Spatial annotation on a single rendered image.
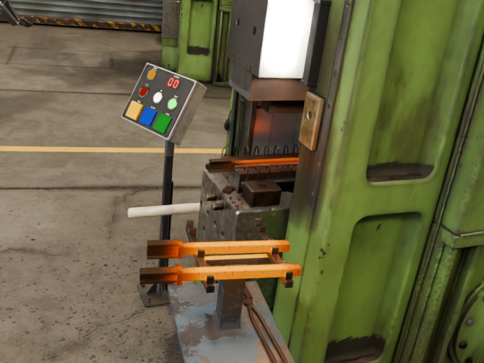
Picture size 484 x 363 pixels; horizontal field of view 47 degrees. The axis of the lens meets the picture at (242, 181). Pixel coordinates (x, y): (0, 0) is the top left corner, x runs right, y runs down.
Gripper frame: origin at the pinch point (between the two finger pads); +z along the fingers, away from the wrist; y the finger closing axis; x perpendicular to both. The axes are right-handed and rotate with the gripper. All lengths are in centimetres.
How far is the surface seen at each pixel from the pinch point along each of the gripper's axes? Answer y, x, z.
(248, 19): -22, -83, 10
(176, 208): -74, -24, 66
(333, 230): -96, -101, 18
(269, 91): -45, -85, 20
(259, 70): -42, -86, 8
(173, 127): -42, -34, 48
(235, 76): -36, -72, 23
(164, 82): -20, -29, 52
